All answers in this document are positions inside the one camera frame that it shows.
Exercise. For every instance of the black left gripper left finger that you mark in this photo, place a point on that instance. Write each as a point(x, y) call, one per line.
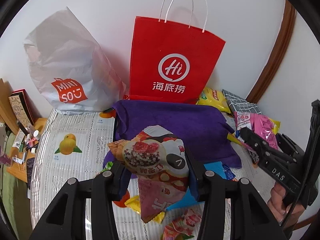
point(64, 218)

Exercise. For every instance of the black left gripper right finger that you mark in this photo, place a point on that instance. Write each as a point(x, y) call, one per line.
point(251, 218)

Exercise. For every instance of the pink yellow snack packet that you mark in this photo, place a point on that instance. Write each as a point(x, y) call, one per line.
point(261, 125)

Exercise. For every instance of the pink panda snack packet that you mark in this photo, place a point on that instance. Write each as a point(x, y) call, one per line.
point(157, 157)

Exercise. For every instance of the red fruit jelly packet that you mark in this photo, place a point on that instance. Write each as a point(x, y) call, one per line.
point(183, 227)

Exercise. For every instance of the person's right hand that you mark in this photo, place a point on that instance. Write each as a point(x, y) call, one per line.
point(279, 210)

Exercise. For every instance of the fruit-print table cover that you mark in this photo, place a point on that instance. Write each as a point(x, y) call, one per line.
point(51, 170)

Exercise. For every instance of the purple cloth-lined basket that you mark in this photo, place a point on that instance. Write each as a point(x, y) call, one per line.
point(203, 129)

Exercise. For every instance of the yellow chips bag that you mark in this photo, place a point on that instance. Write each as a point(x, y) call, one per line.
point(214, 98)

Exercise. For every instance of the dark patterned book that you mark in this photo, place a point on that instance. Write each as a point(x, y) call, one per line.
point(20, 105)

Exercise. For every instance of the white Miniso plastic bag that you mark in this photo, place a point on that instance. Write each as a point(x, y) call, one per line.
point(69, 68)

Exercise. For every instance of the red Haidilao paper bag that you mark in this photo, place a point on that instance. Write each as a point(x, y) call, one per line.
point(170, 61)

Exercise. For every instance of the brown wooden door frame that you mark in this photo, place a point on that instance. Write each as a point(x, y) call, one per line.
point(277, 54)

